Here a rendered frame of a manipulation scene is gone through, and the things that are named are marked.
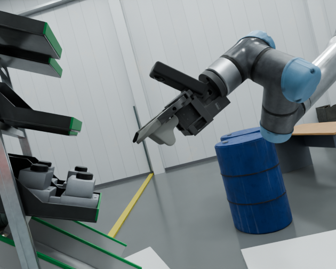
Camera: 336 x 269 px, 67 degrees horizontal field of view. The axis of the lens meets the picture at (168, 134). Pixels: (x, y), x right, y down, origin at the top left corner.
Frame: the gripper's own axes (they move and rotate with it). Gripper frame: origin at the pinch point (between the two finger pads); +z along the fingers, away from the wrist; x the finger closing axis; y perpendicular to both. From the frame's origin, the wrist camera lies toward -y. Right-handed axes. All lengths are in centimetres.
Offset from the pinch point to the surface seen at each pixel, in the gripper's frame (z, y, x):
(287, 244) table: -16, 57, 19
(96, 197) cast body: 12.9, 3.7, -3.1
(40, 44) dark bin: 2.6, -23.9, -1.8
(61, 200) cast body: 17.3, 0.0, -4.3
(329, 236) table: -27, 62, 15
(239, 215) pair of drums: -44, 144, 195
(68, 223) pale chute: 27.1, 7.4, 21.1
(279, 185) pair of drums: -92, 140, 178
